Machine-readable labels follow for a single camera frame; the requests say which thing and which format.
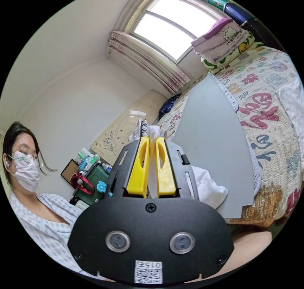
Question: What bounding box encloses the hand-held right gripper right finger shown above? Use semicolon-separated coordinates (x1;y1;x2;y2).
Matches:
155;137;177;198

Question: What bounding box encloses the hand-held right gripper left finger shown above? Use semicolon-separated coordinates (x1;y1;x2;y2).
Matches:
126;137;150;198

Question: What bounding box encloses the white short sleeve shirt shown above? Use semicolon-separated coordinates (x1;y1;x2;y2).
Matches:
147;125;229;209

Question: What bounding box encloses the pile of clothes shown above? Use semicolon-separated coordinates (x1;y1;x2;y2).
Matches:
129;119;148;142

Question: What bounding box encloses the green cupboard with bottles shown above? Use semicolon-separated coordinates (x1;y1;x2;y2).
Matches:
70;147;113;206

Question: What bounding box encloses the grey flat board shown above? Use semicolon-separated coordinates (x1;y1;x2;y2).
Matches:
172;73;255;220

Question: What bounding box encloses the black framed board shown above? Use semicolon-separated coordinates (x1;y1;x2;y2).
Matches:
60;158;79;188

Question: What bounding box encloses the dark blue checked pillow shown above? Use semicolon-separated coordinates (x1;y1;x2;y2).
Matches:
158;93;181;118

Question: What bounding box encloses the bed with printed quilt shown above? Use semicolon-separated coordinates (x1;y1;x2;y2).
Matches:
90;46;304;226

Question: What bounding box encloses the person's body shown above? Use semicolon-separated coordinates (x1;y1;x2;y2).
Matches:
0;121;84;278

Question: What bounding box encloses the pale flowered curtain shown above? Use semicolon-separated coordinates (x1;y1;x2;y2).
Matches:
107;30;191;95

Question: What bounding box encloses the green and yellow printed cushion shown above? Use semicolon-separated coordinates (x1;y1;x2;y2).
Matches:
201;30;264;75

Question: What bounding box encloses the folded purple and white blanket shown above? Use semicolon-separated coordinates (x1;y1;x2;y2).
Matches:
191;17;249;64

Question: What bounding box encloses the white crinkled cloth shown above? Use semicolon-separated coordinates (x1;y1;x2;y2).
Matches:
276;77;304;133

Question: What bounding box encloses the window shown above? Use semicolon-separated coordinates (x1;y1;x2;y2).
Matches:
130;0;219;62

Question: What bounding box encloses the row of coloured boxes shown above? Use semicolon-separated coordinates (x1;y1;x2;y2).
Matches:
185;0;262;26

